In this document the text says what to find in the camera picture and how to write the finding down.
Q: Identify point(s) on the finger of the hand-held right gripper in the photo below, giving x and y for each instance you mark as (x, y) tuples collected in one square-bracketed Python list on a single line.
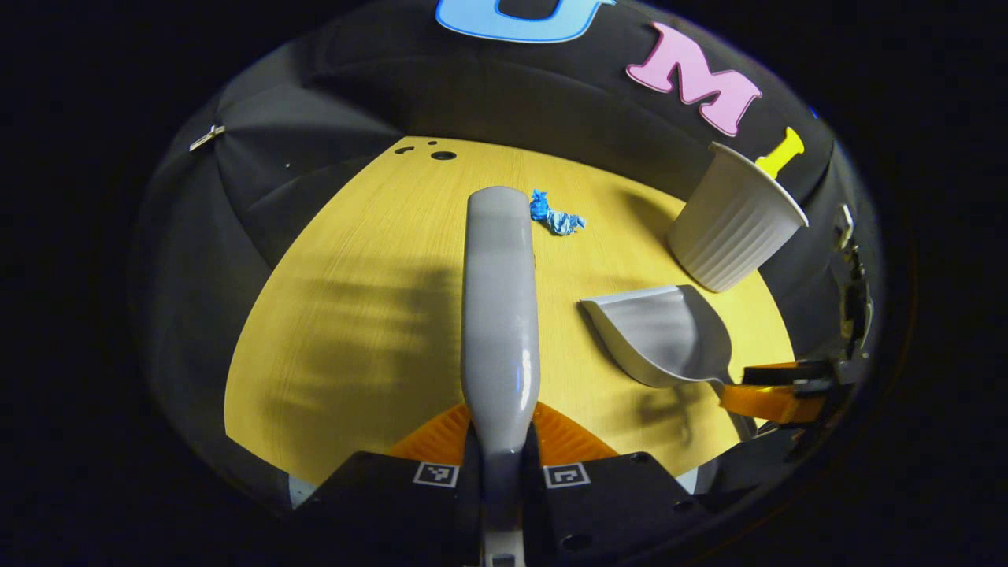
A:
[(776, 403), (787, 376)]

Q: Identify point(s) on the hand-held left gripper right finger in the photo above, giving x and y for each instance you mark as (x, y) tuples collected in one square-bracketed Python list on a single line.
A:
[(614, 512)]

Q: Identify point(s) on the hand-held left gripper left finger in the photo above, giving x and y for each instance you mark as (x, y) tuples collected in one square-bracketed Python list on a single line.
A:
[(394, 512)]

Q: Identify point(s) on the grey plastic dustpan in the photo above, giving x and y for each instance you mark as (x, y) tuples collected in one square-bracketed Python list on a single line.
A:
[(669, 331)]

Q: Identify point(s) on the white ribbed garbage bin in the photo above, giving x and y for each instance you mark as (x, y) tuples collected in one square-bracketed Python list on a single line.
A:
[(728, 228)]

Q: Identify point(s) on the small grey broom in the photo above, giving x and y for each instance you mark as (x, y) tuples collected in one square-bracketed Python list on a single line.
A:
[(500, 315)]

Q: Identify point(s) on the blue paper ball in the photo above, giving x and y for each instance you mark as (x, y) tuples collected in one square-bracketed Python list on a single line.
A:
[(565, 224), (539, 206)]

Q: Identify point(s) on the wooden desktop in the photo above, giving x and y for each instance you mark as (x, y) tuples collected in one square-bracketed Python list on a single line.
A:
[(354, 315)]

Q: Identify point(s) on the silver metal clip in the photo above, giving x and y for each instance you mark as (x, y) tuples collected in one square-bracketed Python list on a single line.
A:
[(206, 138)]

